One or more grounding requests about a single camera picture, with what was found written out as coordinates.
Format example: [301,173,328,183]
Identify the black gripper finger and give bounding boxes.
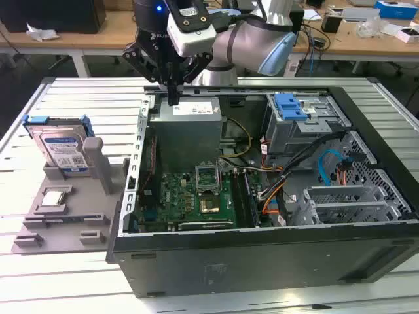
[173,53,213,106]
[122,41,175,106]

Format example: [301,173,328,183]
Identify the hard disk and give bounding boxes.
[22,114,96,178]

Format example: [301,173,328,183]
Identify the metal disk bay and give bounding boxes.
[302,184,412,226]

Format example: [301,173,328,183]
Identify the wooden desk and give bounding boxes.
[0,0,419,78]

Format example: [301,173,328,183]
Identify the grey power supply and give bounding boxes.
[149,97,224,166]

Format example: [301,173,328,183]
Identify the metal socket cover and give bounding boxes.
[194,162,220,194]

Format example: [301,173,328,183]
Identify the large black box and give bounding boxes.
[0,0,107,35]

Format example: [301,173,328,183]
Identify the white crumpled paper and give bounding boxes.
[26,22,61,43]

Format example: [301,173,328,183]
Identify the blue plastic drive latch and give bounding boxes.
[274,94,312,121]

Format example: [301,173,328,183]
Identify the black computer tower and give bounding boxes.
[289,8,306,47]

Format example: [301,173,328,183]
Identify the locking lever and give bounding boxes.
[218,160,227,194]

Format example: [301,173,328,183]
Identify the metal optical drive cage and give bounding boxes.
[264,92,353,164]

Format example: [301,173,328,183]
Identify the green motherboard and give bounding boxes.
[137,169,263,230]

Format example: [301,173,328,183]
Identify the black RAM slot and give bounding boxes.
[230,170,246,227]
[234,170,249,227]
[238,170,253,227]
[242,170,257,226]

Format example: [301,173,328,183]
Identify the CPU socket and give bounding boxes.
[198,196,222,214]

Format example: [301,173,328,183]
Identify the small black cube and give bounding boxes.
[321,14,344,33]

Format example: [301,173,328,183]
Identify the grey parts rack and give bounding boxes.
[11,137,132,254]

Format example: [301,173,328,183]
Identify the black graphics card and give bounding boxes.
[178,220,235,231]

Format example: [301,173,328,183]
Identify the silver CPU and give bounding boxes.
[42,191,65,206]

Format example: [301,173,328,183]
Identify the grey flat box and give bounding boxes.
[328,6,381,23]

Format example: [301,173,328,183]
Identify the RAM stick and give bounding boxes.
[42,214,103,224]

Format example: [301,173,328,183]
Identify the clear plastic bags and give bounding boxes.
[355,16,386,37]

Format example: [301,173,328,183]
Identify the black PC case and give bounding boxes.
[105,84,419,299]

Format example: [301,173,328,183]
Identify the blue cardboard box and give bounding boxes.
[374,0,419,21]

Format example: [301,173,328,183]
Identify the white box black insert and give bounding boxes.
[397,27,419,44]

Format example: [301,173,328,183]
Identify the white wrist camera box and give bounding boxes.
[166,0,217,57]

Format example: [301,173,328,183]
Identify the yellow power wires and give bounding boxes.
[218,117,253,160]

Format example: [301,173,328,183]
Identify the black cable bundle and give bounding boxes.
[276,130,348,226]

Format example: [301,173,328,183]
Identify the blue data wire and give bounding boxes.
[318,148,355,186]

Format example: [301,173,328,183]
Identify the orange data wire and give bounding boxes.
[261,178,289,216]

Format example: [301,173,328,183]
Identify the power wire with black plug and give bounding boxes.
[336,156,356,188]

